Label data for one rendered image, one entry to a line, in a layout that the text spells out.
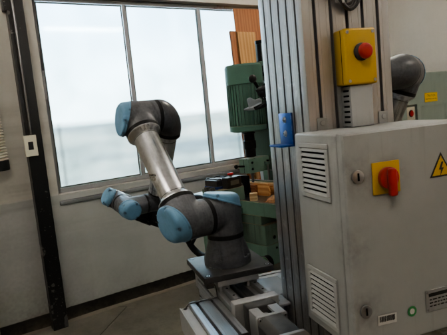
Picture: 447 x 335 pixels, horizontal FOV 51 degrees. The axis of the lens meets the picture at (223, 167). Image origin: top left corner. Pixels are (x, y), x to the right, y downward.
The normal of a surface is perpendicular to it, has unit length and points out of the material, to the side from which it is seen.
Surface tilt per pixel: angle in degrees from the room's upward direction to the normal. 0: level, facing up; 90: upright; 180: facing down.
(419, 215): 90
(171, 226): 96
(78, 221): 90
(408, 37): 90
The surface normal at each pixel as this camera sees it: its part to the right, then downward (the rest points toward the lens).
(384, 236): 0.32, 0.08
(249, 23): 0.53, 0.00
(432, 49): -0.83, 0.14
